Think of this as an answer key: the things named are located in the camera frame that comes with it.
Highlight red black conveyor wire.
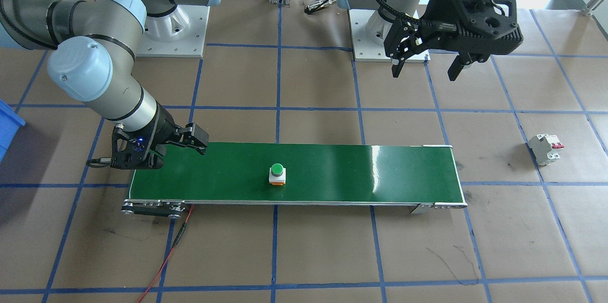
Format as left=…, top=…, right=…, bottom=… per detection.
left=138, top=204, right=194, bottom=303

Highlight blue plastic bin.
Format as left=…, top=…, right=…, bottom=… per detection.
left=0, top=99, right=27, bottom=163

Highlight green push button orange base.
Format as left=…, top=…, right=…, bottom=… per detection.
left=268, top=163, right=287, bottom=187

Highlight silver metal connector plug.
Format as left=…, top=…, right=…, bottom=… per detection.
left=306, top=0, right=339, bottom=14

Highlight green conveyor belt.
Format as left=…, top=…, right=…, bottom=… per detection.
left=120, top=141, right=468, bottom=220

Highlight white circuit breaker red switches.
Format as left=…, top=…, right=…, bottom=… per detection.
left=528, top=133, right=566, bottom=166

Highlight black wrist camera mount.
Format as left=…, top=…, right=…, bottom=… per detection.
left=456, top=0, right=524, bottom=56
left=110, top=124, right=165, bottom=170

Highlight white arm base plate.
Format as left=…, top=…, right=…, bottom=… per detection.
left=135, top=6, right=210, bottom=58
left=348, top=8, right=430, bottom=62

